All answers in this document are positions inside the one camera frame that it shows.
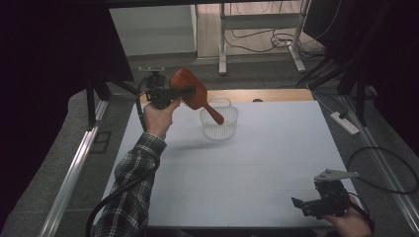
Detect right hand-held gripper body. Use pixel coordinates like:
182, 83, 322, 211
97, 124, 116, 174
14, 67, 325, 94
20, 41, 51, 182
314, 168, 360, 218

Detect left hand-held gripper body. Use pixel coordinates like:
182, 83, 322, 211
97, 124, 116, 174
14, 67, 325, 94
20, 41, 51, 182
137, 66, 186, 111

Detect wooden hairbrush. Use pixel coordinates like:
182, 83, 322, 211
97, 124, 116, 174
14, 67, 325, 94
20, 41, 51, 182
168, 65, 225, 126

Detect white plastic basket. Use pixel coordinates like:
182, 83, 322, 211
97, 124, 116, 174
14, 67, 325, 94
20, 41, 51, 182
199, 96, 239, 141

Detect person's left hand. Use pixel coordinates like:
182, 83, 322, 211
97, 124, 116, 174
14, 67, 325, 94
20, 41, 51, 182
142, 98, 182, 141

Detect person's right hand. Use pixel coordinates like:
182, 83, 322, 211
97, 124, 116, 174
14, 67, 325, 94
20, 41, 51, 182
321, 197, 373, 237

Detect grey cabinet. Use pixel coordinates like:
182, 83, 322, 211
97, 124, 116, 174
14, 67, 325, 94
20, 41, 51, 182
109, 4, 199, 58

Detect black stand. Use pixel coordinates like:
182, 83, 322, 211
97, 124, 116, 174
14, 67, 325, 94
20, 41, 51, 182
85, 78, 141, 131

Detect white power strip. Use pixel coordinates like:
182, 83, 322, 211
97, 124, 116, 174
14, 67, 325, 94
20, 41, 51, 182
330, 111, 361, 136

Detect wooden table board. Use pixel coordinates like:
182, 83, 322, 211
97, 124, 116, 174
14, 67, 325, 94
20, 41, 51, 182
139, 88, 314, 104

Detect black stand legs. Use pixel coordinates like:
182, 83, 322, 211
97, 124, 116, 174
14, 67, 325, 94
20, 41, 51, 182
295, 55, 378, 127

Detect black curtain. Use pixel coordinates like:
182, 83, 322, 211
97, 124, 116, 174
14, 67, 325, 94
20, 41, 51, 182
301, 0, 419, 157
0, 0, 135, 228

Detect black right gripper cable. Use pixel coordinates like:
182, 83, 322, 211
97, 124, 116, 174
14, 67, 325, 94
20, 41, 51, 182
345, 146, 419, 196

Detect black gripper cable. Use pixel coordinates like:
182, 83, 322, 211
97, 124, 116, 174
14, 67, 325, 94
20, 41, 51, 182
85, 92, 148, 237
345, 146, 419, 196

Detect aluminium rail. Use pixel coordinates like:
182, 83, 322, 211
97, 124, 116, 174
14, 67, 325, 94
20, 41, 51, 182
39, 100, 110, 237
339, 94, 419, 235

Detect white desk frame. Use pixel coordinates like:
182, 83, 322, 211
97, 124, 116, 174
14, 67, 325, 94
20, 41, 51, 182
217, 0, 312, 76

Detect tangled floor cables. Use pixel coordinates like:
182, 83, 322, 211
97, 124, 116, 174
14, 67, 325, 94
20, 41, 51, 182
224, 28, 325, 55

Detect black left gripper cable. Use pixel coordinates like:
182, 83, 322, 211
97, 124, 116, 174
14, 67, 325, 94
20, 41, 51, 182
85, 92, 148, 237

